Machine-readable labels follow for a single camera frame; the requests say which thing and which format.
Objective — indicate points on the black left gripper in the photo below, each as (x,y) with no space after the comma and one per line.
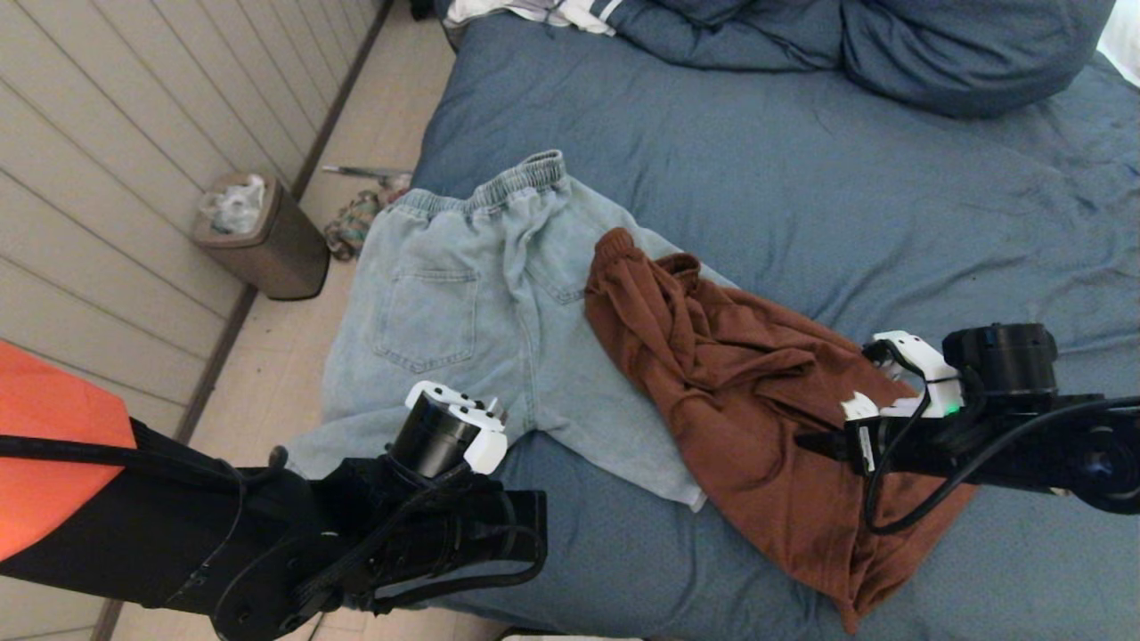
(463,534)

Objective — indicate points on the small black object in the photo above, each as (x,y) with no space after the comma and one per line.
(421,9)

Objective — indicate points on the white pillow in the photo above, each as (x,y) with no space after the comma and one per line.
(1122,44)

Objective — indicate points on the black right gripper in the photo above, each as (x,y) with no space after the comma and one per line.
(944,450)

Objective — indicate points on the white striped garment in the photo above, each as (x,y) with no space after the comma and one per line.
(534,11)

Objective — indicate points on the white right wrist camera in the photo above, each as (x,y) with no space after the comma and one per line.
(926,374)

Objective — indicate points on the brown metal trash bin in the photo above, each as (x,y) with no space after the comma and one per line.
(285,254)

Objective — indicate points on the multicoloured cloth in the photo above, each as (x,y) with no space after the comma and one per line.
(352,227)

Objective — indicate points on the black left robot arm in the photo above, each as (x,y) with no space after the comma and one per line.
(134,525)

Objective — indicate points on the blue pillow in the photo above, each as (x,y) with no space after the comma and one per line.
(966,52)

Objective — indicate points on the rust brown shorts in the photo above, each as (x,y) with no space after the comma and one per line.
(757,445)

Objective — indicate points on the light blue denim shorts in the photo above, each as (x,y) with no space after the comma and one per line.
(481,312)

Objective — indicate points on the clear plastic bin liner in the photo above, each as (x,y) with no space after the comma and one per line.
(236,206)

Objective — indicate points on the crumpled blue blanket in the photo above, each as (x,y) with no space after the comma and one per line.
(730,37)

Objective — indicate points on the silver metal object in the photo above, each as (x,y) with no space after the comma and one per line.
(356,171)

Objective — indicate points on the blue bed cover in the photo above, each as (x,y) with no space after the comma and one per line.
(891,178)

